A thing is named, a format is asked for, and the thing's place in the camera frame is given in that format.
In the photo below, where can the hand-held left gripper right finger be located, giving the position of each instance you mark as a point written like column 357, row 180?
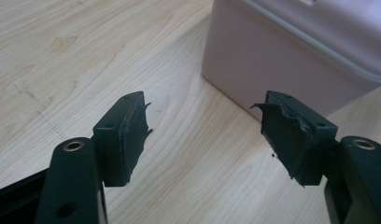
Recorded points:
column 307, row 146

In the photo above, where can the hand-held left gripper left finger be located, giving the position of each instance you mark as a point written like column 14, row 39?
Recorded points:
column 117, row 146

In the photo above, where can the pink storage box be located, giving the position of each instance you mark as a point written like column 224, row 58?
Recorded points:
column 291, row 46

